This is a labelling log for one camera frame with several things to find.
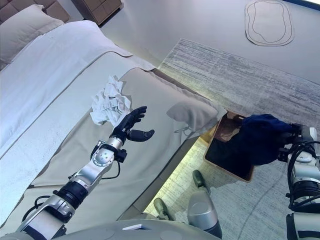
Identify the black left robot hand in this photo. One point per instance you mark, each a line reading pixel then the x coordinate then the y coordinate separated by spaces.
pixel 125 125

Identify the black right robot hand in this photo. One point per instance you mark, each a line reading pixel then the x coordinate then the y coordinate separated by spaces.
pixel 297 135

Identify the white garment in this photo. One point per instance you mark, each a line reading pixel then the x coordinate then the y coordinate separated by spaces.
pixel 107 105

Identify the dark blue garment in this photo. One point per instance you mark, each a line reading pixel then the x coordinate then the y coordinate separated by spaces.
pixel 260 135

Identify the black garment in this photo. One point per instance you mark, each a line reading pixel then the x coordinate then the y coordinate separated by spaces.
pixel 225 157

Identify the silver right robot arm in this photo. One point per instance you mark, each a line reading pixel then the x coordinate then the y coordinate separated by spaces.
pixel 305 175

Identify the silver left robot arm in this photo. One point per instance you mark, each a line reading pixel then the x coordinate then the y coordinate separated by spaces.
pixel 87 175

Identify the beige bed cover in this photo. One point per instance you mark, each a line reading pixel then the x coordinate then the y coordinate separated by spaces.
pixel 155 95

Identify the brown wicker basket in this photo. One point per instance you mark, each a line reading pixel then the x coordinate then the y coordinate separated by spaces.
pixel 225 127

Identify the silver left robot leg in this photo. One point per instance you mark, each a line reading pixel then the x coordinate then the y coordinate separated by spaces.
pixel 160 207

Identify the silver robot leg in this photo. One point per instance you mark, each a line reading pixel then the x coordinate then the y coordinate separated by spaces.
pixel 202 210
pixel 160 207

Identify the white duvet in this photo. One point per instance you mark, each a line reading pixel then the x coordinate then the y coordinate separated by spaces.
pixel 50 75

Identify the grey striped rug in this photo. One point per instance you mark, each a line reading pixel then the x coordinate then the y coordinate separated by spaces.
pixel 225 75

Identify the grey robot torso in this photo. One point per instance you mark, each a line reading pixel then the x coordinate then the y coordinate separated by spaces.
pixel 137 232

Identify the silver right robot leg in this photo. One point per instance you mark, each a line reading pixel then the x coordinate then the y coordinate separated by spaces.
pixel 202 210

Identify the small beige oval mat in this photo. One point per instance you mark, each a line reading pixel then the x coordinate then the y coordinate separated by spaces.
pixel 270 22

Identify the brown wooden nightstand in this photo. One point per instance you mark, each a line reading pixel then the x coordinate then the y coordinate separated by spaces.
pixel 97 11

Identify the beige pillow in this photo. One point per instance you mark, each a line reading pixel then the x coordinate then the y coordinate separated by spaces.
pixel 22 30

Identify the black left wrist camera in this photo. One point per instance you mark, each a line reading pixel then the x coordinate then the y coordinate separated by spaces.
pixel 121 155

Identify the brown upholstered bed frame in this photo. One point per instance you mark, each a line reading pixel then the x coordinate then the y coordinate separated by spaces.
pixel 57 10

